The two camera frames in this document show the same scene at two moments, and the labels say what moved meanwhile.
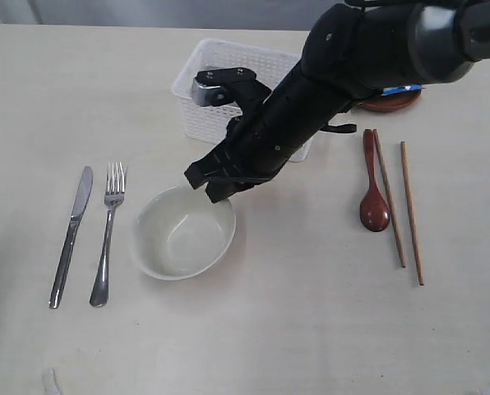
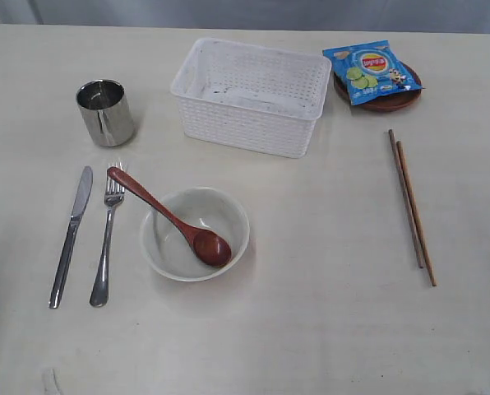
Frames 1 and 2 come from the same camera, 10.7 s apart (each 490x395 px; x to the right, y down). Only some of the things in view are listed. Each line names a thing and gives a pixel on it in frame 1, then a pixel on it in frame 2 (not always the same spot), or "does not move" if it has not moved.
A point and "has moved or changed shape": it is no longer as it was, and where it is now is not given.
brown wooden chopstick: (382, 166) to (404, 193)
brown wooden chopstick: (411, 214) has moved or changed shape
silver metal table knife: (79, 208) does not move
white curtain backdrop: (277, 15) does not move
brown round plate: (394, 101) has moved or changed shape
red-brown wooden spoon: (374, 210) to (210, 247)
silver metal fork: (114, 192) does not move
